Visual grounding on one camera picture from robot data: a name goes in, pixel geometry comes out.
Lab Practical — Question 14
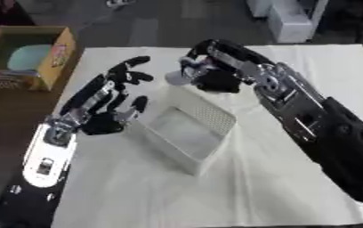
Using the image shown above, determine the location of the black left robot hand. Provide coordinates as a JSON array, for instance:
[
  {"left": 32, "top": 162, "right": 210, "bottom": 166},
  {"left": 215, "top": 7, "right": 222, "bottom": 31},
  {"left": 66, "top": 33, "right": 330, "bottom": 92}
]
[{"left": 58, "top": 55, "right": 156, "bottom": 136}]

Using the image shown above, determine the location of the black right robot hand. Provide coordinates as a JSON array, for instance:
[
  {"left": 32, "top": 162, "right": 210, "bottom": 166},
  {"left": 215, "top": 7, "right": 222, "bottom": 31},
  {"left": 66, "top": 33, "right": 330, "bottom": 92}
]
[{"left": 178, "top": 38, "right": 277, "bottom": 94}]

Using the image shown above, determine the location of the small white cup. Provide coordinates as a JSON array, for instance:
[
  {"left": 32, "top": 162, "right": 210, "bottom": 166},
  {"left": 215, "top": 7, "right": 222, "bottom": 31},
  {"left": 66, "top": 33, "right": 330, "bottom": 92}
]
[{"left": 164, "top": 69, "right": 194, "bottom": 86}]

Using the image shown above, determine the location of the tan cardboard box green inside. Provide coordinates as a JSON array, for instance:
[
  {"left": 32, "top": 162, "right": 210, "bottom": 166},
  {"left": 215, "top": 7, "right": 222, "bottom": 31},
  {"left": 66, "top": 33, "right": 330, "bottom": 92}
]
[{"left": 0, "top": 25, "right": 79, "bottom": 92}]

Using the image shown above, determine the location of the white perforated plastic basket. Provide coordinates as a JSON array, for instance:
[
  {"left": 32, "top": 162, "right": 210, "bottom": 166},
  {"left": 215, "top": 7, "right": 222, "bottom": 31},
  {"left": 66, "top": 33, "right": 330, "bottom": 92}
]
[{"left": 122, "top": 85, "right": 239, "bottom": 176}]

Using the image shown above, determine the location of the white cabinet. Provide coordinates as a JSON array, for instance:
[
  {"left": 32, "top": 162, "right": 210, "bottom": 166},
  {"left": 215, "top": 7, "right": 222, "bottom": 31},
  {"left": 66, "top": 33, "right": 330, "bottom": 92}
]
[{"left": 245, "top": 0, "right": 331, "bottom": 44}]

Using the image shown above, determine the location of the pale blue bowl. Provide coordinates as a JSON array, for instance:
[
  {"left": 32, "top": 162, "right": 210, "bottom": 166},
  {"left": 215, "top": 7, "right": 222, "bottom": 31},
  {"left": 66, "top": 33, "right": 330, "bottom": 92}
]
[{"left": 5, "top": 44, "right": 54, "bottom": 72}]

